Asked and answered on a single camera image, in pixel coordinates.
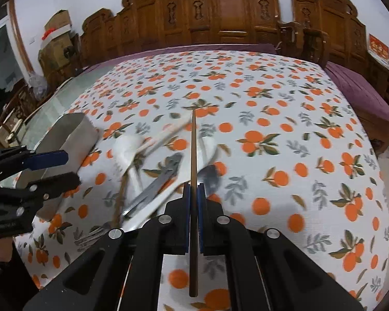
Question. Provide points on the person's left hand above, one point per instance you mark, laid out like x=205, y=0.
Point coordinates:
x=1, y=247

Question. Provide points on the pale chopstick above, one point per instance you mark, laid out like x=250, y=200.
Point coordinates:
x=160, y=142
x=170, y=132

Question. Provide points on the small cardboard box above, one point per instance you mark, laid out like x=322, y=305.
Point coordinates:
x=58, y=22

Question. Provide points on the dark wooden furniture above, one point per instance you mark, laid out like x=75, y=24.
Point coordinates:
x=9, y=113

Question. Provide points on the large cardboard box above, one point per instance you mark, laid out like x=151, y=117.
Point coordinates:
x=56, y=55

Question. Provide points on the red desk calendar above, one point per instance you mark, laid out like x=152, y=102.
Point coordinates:
x=379, y=47

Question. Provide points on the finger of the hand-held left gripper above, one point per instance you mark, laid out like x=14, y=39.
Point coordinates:
x=48, y=160
x=58, y=186

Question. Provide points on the purple sofa cushion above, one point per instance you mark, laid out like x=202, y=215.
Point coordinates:
x=214, y=48

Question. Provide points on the white soup spoon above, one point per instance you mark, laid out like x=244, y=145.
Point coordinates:
x=126, y=149

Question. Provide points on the carved wooden sofa bench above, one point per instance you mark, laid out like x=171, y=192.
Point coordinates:
x=230, y=9

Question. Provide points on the wooden side table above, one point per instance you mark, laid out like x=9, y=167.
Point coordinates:
x=385, y=77

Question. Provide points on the carved wooden armchair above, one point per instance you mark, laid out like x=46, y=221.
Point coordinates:
x=334, y=19

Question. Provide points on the brown wooden chopstick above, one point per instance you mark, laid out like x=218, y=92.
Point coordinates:
x=120, y=201
x=193, y=155

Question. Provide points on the stainless steel utensil holder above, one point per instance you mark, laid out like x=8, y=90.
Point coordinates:
x=74, y=136

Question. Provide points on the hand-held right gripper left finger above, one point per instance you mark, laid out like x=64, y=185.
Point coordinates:
x=187, y=213

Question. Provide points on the grey metal utensil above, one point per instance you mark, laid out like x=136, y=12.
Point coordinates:
x=155, y=184

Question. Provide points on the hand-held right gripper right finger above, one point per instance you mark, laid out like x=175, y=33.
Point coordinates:
x=201, y=213

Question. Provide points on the purple armchair cushion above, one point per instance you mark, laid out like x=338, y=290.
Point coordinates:
x=359, y=94

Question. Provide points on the clear plastic bag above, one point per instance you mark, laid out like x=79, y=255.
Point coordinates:
x=38, y=87

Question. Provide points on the person's left forearm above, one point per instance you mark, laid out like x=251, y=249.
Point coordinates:
x=6, y=285

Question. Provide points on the orange print tablecloth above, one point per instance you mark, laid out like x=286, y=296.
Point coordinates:
x=278, y=103

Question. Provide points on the metal spoon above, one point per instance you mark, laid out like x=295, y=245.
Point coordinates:
x=210, y=178

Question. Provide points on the metal fork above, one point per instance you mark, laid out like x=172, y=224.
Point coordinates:
x=90, y=236

